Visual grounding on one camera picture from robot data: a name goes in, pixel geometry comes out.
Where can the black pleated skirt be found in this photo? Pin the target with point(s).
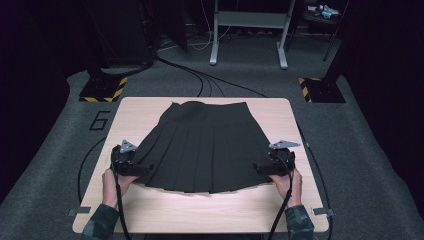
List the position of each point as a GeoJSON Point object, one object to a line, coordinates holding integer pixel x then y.
{"type": "Point", "coordinates": [206, 150]}

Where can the dark shelf with clutter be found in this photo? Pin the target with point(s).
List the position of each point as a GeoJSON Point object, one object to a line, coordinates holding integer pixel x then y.
{"type": "Point", "coordinates": [321, 13]}

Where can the person's left hand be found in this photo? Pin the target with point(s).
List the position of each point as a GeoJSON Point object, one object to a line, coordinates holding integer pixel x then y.
{"type": "Point", "coordinates": [110, 190]}

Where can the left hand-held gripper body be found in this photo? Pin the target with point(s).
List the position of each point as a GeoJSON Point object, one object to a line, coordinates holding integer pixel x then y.
{"type": "Point", "coordinates": [123, 163]}

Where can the person's right hand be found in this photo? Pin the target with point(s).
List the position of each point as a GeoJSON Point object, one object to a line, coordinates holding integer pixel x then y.
{"type": "Point", "coordinates": [295, 190]}

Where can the white metal desk frame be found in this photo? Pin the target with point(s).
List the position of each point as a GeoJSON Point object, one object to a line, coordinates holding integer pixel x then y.
{"type": "Point", "coordinates": [250, 20]}

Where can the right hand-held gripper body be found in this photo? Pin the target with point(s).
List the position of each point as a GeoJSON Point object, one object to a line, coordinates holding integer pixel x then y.
{"type": "Point", "coordinates": [282, 161]}

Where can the grey table bracket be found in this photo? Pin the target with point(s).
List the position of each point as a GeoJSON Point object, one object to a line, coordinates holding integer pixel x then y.
{"type": "Point", "coordinates": [322, 211]}
{"type": "Point", "coordinates": [80, 211]}

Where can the black hazard-striped stand base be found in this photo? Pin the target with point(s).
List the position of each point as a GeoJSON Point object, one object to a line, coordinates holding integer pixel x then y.
{"type": "Point", "coordinates": [100, 90]}
{"type": "Point", "coordinates": [325, 90]}

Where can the dark curtain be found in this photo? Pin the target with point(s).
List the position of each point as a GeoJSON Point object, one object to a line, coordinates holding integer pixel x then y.
{"type": "Point", "coordinates": [30, 83]}
{"type": "Point", "coordinates": [386, 83]}

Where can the black cabinet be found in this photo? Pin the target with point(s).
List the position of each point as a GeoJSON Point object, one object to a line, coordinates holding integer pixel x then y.
{"type": "Point", "coordinates": [123, 30]}

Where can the thin black stand leg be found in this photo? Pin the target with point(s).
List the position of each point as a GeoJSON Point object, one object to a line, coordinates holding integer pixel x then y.
{"type": "Point", "coordinates": [335, 33]}

